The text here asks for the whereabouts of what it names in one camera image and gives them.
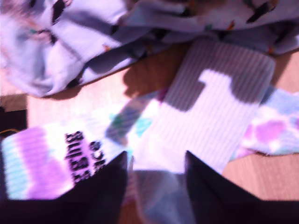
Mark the plain white sock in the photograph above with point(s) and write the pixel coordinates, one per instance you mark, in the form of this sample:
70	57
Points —
210	121

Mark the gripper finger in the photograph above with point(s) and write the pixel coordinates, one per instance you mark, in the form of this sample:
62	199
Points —
205	189
105	186

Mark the pale blue bird-print sock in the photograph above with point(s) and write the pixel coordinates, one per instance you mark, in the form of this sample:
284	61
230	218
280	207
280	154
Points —
210	14
46	58

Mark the pastel tie-dye sock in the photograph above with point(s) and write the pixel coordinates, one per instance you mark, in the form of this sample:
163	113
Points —
42	163
158	198

